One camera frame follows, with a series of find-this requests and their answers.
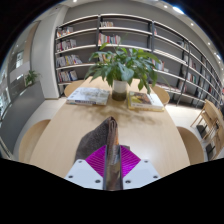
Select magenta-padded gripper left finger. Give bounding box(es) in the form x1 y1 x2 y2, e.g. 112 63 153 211
64 144 108 190

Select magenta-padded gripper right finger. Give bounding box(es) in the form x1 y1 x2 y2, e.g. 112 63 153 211
119 144 162 190

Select zigzag striped grey towel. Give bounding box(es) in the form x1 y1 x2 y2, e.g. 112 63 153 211
73 115 132 192

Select light wooden round-back chair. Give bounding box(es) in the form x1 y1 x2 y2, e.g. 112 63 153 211
175 125 205 166
18 118 52 164
151 85 171 107
63 79 86 98

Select yellow covered book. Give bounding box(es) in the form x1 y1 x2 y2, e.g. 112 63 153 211
127 90 165 112

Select white magazine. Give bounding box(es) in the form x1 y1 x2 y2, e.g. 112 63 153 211
65 87 111 107

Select green potted plant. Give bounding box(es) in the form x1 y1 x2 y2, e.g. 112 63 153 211
83 42 162 102

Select green plant on ledge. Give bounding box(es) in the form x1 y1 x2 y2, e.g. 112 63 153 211
23 69 41 88

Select grey bookshelf unit with books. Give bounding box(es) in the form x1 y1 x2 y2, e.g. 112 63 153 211
54 13 224 108

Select ceiling spot lights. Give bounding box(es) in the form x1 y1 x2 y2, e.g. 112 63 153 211
69 0 223 61

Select wooden slatted frame chair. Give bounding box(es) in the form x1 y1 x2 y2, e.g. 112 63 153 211
190 99 221 141
199 116 224 159

